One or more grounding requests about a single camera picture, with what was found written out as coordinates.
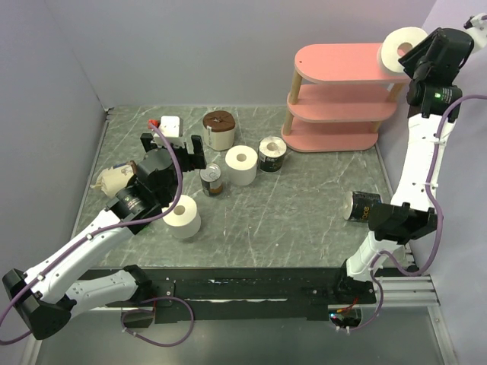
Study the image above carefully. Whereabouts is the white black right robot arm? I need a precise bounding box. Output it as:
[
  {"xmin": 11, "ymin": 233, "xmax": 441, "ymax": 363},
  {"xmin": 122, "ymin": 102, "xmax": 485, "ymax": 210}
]
[{"xmin": 333, "ymin": 27, "xmax": 476, "ymax": 303}]

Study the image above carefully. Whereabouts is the pink three-tier wooden shelf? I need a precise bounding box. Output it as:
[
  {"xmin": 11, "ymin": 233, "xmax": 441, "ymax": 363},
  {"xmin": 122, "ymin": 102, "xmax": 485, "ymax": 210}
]
[{"xmin": 282, "ymin": 43, "xmax": 409, "ymax": 153}]

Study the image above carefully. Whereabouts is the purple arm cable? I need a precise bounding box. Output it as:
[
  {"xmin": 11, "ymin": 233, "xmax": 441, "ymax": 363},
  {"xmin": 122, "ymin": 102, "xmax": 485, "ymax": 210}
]
[
  {"xmin": 334, "ymin": 94, "xmax": 487, "ymax": 335},
  {"xmin": 0, "ymin": 121, "xmax": 195, "ymax": 347}
]

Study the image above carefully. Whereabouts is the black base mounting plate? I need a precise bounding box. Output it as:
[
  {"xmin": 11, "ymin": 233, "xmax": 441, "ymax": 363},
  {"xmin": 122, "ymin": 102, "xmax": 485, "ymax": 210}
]
[{"xmin": 145, "ymin": 268, "xmax": 376, "ymax": 324}]

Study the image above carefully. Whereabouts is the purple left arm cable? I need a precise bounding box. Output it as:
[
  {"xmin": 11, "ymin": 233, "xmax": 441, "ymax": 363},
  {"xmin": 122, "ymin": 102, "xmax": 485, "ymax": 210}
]
[{"xmin": 0, "ymin": 121, "xmax": 195, "ymax": 347}]

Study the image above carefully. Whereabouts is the black paper roll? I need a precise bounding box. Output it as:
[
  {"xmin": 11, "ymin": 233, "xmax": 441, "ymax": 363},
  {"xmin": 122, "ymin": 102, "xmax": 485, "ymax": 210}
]
[
  {"xmin": 258, "ymin": 136, "xmax": 287, "ymax": 173},
  {"xmin": 342, "ymin": 191, "xmax": 382, "ymax": 223}
]

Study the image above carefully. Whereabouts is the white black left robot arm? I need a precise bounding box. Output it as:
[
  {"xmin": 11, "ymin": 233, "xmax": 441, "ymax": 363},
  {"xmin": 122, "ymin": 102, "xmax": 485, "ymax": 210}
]
[{"xmin": 2, "ymin": 133, "xmax": 206, "ymax": 340}]

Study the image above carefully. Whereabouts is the white paper towel roll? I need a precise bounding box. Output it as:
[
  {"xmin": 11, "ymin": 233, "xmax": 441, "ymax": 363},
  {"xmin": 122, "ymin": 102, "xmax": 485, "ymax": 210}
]
[
  {"xmin": 225, "ymin": 145, "xmax": 258, "ymax": 186},
  {"xmin": 377, "ymin": 27, "xmax": 428, "ymax": 75},
  {"xmin": 163, "ymin": 195, "xmax": 201, "ymax": 239}
]

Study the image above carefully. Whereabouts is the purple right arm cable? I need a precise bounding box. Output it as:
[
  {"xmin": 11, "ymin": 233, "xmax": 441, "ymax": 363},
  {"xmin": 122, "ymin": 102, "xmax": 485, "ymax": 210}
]
[{"xmin": 334, "ymin": 94, "xmax": 487, "ymax": 335}]

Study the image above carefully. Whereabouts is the metal food tin can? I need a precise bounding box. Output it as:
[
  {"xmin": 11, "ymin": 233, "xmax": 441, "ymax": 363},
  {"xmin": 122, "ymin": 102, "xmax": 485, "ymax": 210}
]
[{"xmin": 199, "ymin": 163, "xmax": 223, "ymax": 196}]

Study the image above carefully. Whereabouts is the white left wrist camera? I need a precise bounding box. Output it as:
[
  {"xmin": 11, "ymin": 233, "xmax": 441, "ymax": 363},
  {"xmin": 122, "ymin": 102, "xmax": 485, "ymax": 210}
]
[{"xmin": 148, "ymin": 116, "xmax": 183, "ymax": 148}]

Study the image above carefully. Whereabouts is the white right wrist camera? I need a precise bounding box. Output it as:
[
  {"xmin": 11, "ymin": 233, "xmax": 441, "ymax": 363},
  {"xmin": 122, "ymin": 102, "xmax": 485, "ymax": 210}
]
[{"xmin": 463, "ymin": 13, "xmax": 487, "ymax": 30}]

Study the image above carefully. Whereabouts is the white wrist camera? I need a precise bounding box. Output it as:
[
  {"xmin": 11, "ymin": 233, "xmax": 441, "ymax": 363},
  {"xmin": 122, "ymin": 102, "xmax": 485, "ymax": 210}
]
[
  {"xmin": 463, "ymin": 13, "xmax": 487, "ymax": 30},
  {"xmin": 148, "ymin": 116, "xmax": 183, "ymax": 148}
]

